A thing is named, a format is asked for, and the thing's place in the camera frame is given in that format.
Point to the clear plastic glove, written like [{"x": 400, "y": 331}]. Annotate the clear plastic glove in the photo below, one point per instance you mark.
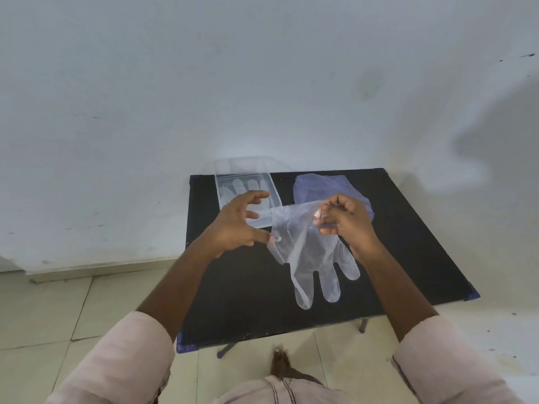
[
  {"x": 307, "y": 256},
  {"x": 236, "y": 191}
]

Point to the person's right forearm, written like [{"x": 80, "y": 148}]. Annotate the person's right forearm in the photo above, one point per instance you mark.
[{"x": 396, "y": 294}]

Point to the clear plastic container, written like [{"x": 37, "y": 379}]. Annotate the clear plastic container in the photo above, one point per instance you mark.
[{"x": 221, "y": 164}]

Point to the blue plastic bag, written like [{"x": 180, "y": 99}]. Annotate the blue plastic bag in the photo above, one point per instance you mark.
[{"x": 316, "y": 187}]

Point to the clear plastic lid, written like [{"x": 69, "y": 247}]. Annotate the clear plastic lid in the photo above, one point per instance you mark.
[{"x": 280, "y": 164}]

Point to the blue table corner guard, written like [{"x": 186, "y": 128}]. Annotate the blue table corner guard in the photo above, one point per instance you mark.
[
  {"x": 472, "y": 293},
  {"x": 182, "y": 347}
]

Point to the person's right hand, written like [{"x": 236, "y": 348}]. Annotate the person's right hand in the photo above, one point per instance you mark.
[{"x": 353, "y": 227}]

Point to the person's left forearm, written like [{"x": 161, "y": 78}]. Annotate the person's left forearm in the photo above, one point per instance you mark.
[{"x": 177, "y": 286}]

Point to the person's left hand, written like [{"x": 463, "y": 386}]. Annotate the person's left hand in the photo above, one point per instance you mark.
[{"x": 233, "y": 227}]

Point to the person's bare foot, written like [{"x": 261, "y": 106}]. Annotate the person's bare foot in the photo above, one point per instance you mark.
[{"x": 280, "y": 363}]

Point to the metal table leg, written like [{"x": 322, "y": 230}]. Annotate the metal table leg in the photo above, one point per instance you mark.
[
  {"x": 363, "y": 326},
  {"x": 225, "y": 351}
]

